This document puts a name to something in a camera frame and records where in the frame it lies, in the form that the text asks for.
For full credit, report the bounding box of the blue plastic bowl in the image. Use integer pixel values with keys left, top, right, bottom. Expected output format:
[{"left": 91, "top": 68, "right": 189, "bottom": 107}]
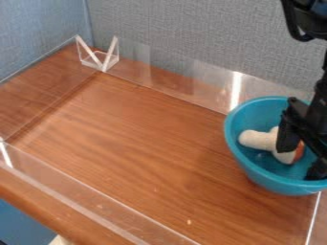
[{"left": 223, "top": 96, "right": 327, "bottom": 196}]

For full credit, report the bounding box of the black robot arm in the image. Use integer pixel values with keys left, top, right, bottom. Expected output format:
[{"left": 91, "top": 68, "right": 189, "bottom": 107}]
[{"left": 277, "top": 0, "right": 327, "bottom": 180}]

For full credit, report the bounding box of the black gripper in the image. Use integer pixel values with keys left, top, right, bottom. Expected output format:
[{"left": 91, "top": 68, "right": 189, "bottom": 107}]
[{"left": 277, "top": 78, "right": 327, "bottom": 181}]

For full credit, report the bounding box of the clear acrylic barrier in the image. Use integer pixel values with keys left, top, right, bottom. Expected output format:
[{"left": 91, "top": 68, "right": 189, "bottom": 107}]
[{"left": 0, "top": 38, "right": 327, "bottom": 245}]

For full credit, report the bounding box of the white toy mushroom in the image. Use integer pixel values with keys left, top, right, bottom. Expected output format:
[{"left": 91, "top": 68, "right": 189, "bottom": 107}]
[{"left": 238, "top": 126, "right": 306, "bottom": 165}]

